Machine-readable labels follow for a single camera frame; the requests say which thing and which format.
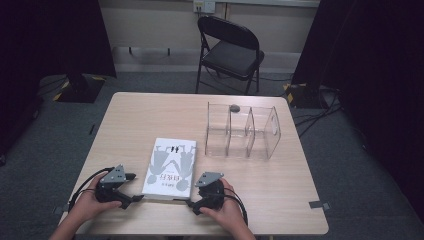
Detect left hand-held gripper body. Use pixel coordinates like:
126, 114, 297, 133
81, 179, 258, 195
94, 163, 134, 205

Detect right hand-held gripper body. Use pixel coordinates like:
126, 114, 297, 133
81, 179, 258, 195
194, 171, 227, 213

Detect white book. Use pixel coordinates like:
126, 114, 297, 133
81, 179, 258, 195
141, 137, 198, 202

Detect clear acrylic divided organizer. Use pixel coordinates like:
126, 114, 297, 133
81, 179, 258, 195
204, 101, 282, 162

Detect person's right hand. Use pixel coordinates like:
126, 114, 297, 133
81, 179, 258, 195
199, 178, 250, 232

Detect person's left hand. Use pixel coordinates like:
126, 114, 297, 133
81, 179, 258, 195
68, 171, 123, 225

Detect black stand base yellow tape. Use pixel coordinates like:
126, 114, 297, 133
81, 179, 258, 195
283, 82, 329, 110
52, 73, 107, 104

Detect black folding chair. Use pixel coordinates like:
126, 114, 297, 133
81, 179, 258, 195
195, 15, 266, 96

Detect black curtain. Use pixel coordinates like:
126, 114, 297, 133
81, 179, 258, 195
291, 0, 424, 221
0, 0, 117, 166

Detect left hand-held gripper black cable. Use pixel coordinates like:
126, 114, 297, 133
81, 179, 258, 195
67, 166, 116, 213

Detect black floor cables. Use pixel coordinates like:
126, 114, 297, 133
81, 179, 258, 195
293, 85, 344, 138
35, 75, 70, 98

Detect grey wall skirting rail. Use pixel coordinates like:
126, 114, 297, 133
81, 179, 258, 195
111, 46, 303, 73

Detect white wall socket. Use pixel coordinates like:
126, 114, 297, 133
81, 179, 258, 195
193, 0, 217, 15

